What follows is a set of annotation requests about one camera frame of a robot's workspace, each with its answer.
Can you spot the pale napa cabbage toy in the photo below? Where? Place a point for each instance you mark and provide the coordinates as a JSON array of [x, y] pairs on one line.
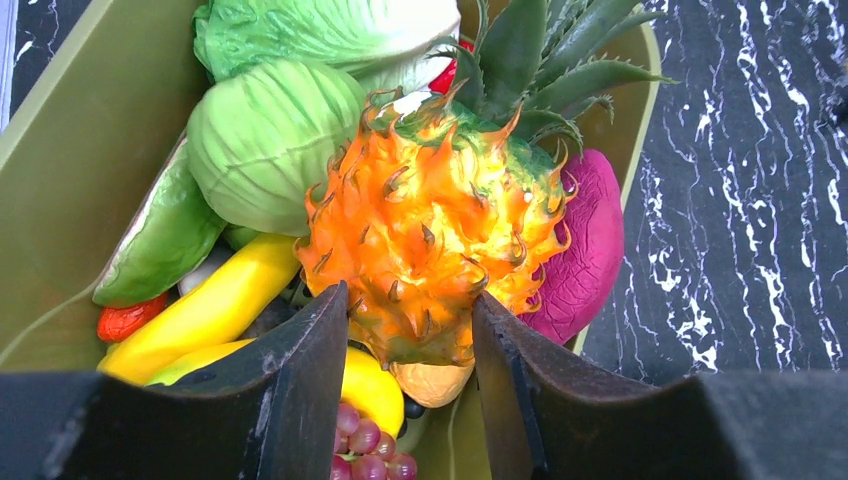
[[382, 44]]

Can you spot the magenta fruit toy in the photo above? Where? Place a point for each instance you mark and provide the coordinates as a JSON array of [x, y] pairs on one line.
[[580, 279]]

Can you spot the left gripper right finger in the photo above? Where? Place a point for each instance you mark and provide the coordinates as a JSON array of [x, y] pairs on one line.
[[550, 414]]

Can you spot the yellow banana toy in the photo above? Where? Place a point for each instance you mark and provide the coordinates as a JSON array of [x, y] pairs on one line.
[[215, 312]]

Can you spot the red strawberry toy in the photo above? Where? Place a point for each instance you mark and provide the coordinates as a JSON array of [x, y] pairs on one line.
[[117, 324]]

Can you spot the red grapes toy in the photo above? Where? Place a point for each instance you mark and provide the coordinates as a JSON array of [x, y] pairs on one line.
[[363, 451]]

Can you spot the round green cabbage toy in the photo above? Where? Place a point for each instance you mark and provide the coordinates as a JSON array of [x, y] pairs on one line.
[[259, 142]]

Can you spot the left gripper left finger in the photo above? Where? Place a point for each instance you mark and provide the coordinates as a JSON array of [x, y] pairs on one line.
[[267, 411]]

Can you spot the tan walnut toy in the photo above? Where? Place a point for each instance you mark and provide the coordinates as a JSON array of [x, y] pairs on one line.
[[431, 386]]

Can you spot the orange pineapple toy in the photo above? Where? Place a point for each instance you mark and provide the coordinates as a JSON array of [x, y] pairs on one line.
[[441, 197]]

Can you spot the green pea pod toy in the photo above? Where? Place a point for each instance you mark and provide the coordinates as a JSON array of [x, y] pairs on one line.
[[171, 234]]

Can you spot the red pepper toy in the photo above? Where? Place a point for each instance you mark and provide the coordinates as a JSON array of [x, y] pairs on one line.
[[447, 73]]

